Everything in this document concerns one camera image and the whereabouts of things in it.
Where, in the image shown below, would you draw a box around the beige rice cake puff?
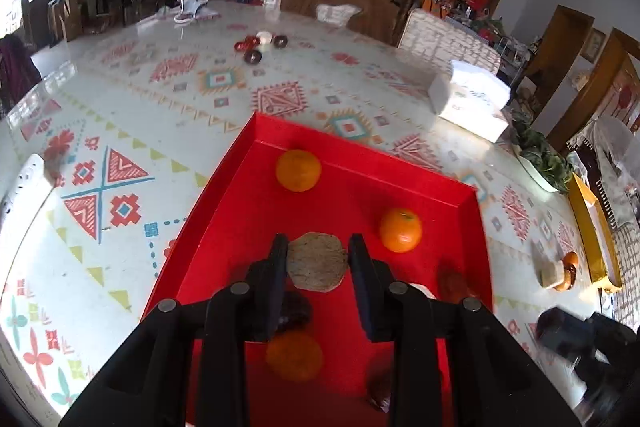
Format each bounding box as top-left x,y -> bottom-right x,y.
286,232 -> 348,293

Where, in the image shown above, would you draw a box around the yellow-orange tangerine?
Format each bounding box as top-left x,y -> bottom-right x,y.
266,332 -> 322,381

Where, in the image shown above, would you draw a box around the red tray box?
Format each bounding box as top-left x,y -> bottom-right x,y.
150,114 -> 492,426

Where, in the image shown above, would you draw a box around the patterned chair at right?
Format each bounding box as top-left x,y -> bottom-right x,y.
612,222 -> 640,331

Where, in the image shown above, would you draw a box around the white power strip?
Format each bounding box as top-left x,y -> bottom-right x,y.
0,154 -> 54,283

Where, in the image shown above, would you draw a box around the green spinach leaves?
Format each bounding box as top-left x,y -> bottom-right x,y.
511,109 -> 573,194

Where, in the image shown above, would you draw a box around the white tissue box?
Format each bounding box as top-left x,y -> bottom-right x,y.
427,60 -> 511,143

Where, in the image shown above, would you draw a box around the small dark snacks cluster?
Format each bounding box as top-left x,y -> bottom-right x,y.
233,30 -> 288,65

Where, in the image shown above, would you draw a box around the patterned dining chair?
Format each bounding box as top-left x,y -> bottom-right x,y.
398,9 -> 501,75

